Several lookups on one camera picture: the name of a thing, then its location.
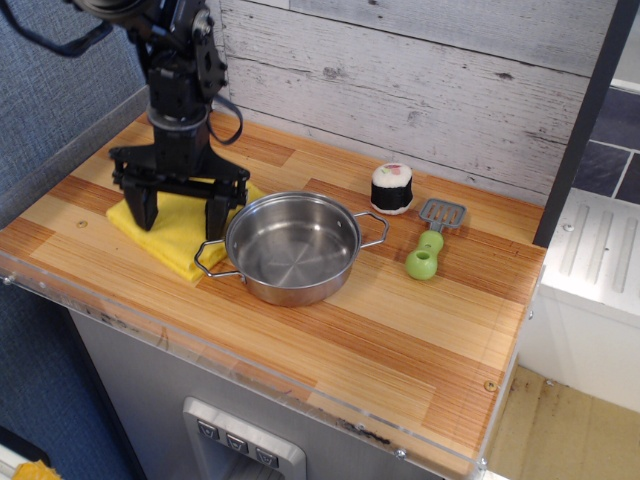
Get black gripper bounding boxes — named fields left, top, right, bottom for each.
left=110, top=120, right=249, bottom=240

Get yellow cloth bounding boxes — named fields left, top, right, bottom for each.
left=105, top=177, right=266, bottom=284

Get stainless steel pot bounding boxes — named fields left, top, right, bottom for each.
left=194, top=191, right=389, bottom=307

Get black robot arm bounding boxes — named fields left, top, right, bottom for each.
left=76, top=1, right=250, bottom=240

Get clear acrylic table guard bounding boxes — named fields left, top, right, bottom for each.
left=1, top=241, right=544, bottom=479

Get plush sushi roll toy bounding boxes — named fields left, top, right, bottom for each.
left=370, top=163, right=413, bottom=215

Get silver dispenser panel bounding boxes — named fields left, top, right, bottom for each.
left=183, top=397, right=307, bottom=479

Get yellow object bottom left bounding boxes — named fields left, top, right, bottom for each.
left=11, top=461, right=62, bottom=480

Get white ribbed appliance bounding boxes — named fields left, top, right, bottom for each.
left=519, top=189, right=639, bottom=411

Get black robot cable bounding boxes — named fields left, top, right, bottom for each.
left=0, top=0, right=245, bottom=147

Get green handled toy spatula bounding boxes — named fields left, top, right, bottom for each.
left=405, top=198, right=467, bottom=281

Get dark grey right post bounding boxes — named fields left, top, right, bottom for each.
left=533, top=0, right=639, bottom=248

